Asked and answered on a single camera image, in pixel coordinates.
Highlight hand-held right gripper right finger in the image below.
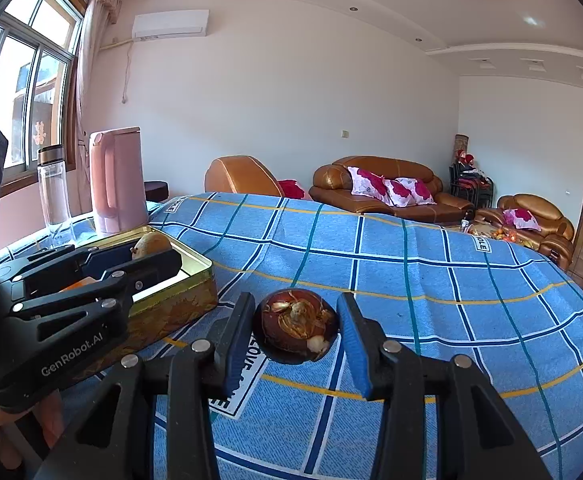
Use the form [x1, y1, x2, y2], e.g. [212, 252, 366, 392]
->
[336, 291, 555, 480]

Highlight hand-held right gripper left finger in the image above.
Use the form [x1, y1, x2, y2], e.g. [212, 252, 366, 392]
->
[34, 291, 257, 480]

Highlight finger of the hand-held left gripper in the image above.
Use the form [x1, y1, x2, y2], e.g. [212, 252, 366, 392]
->
[11, 247, 183, 320]
[0, 242, 144, 291]

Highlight small yellowish pear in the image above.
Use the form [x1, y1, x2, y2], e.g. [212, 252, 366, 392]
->
[130, 231, 173, 260]

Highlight orange mandarin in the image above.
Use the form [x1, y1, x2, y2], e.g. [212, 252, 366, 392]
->
[61, 277, 97, 294]

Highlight gold metal tin tray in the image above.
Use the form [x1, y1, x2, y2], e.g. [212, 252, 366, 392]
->
[66, 226, 218, 361]

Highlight dark brown mangosteen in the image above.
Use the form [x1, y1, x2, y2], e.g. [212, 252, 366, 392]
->
[252, 288, 342, 365]

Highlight person's left hand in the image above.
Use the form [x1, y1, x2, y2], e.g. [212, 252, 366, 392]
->
[0, 389, 68, 451]

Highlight dark round stool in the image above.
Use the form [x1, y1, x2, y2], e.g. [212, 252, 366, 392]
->
[144, 181, 170, 204]

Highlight pink electric kettle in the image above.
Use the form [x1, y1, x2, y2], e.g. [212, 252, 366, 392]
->
[89, 127, 148, 234]

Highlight clear glass bottle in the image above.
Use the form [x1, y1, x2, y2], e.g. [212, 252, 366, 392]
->
[38, 144, 74, 241]

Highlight blue plaid blanket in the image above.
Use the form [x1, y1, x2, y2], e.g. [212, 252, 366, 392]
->
[0, 192, 583, 480]

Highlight brown leather armchair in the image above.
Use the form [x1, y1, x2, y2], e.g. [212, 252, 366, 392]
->
[474, 193, 575, 271]
[204, 155, 284, 198]

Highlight red cushion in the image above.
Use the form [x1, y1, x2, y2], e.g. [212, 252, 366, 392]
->
[276, 178, 312, 202]

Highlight floral pink pillow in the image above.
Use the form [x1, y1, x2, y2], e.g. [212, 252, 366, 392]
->
[347, 166, 392, 198]
[502, 208, 542, 232]
[384, 177, 437, 207]

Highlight brown leather sofa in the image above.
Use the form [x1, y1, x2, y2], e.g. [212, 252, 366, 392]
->
[309, 156, 475, 223]

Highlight coffee table with snacks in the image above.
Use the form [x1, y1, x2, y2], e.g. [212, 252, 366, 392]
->
[459, 222, 537, 251]

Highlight stacked dark chairs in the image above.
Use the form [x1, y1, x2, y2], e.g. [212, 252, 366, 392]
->
[450, 162, 495, 208]

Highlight pink curtain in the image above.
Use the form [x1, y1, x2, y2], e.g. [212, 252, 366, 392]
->
[68, 0, 122, 161]

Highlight white air conditioner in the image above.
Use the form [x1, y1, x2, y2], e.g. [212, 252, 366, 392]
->
[132, 10, 209, 40]

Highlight white power cord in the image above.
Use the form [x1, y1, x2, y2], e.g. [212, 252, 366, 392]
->
[120, 39, 133, 107]

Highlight window with metal frame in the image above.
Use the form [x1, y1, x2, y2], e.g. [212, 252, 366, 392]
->
[0, 0, 84, 196]

